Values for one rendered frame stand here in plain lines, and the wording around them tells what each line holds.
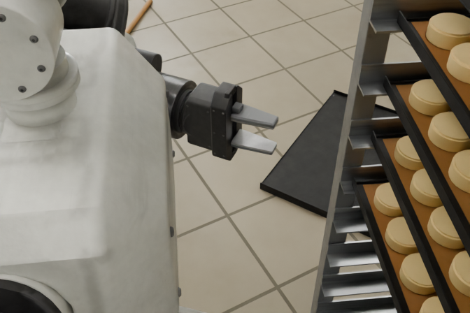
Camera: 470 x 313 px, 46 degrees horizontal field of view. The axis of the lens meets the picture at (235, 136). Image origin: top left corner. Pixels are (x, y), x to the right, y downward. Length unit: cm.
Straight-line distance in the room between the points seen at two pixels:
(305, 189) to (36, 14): 157
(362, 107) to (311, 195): 110
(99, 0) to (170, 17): 217
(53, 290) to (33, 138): 10
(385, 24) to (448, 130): 14
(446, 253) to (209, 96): 35
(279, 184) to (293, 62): 75
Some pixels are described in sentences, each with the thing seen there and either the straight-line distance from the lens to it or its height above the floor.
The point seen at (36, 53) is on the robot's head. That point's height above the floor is 119.
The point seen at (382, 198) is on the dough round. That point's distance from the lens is 80.
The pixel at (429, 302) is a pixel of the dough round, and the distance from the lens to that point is 71.
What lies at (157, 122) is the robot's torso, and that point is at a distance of 45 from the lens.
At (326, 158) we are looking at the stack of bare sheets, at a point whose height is 2.
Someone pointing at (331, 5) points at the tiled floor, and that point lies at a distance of 290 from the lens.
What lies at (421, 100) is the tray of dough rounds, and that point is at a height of 97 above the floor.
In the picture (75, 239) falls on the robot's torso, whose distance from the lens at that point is 35.
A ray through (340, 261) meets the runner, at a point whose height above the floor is 59.
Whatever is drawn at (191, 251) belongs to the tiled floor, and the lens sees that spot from 170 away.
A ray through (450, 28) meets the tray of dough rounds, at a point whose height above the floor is 106.
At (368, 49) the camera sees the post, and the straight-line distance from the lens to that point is 70.
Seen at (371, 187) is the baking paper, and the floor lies 77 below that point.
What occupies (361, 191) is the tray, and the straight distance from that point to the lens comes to 83.
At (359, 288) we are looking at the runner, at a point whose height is 50.
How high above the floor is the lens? 137
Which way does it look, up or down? 42 degrees down
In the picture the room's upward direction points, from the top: straight up
